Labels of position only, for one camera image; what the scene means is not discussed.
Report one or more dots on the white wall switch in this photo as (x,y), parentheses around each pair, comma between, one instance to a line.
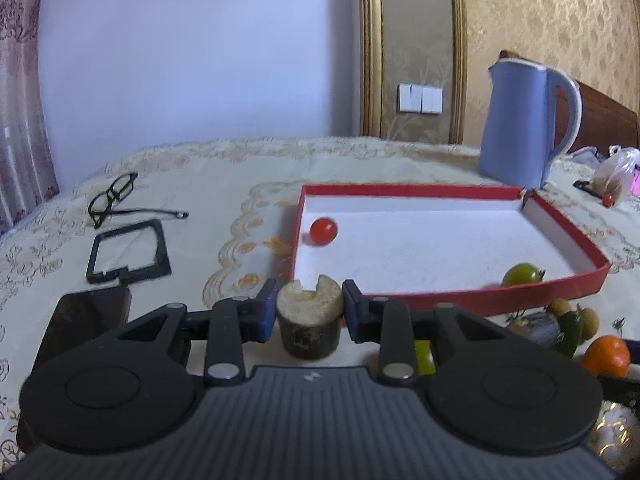
(410,98)
(432,100)

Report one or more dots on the orange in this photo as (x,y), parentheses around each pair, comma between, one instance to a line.
(605,356)

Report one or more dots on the small yellow potato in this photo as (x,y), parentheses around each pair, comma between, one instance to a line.
(560,307)
(590,321)

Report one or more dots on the black rectangular frame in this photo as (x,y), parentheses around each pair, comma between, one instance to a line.
(162,250)

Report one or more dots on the black phone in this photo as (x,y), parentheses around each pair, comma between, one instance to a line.
(85,320)

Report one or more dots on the gold wall moulding frame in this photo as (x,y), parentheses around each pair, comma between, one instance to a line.
(371,60)

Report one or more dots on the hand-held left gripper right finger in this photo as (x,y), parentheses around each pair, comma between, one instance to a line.
(352,312)

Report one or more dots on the small black object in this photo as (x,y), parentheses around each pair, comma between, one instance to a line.
(585,185)

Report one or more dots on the pink object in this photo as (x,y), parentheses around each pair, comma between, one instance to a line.
(636,182)

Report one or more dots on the blue electric kettle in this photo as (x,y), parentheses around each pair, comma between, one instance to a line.
(515,125)

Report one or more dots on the red tray with white inside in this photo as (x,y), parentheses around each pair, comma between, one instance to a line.
(425,250)

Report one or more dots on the brown wooden headboard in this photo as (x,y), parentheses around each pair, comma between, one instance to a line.
(605,115)

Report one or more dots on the black-framed glasses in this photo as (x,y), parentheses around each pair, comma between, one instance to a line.
(150,211)

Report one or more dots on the green tomato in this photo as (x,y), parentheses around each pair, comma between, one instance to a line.
(521,276)
(424,358)

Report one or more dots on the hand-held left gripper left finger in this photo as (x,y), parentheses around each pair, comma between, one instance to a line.
(267,312)

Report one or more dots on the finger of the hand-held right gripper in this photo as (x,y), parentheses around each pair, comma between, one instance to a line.
(622,386)
(632,351)

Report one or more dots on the clear plastic bag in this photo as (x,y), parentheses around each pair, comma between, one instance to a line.
(620,170)

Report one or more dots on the red cherry tomato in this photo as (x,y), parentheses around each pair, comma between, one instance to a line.
(607,200)
(323,231)

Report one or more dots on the green avocado-shaped fruit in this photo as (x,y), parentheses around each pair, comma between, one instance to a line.
(570,335)

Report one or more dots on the pink patterned curtain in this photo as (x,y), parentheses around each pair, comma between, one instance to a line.
(20,110)

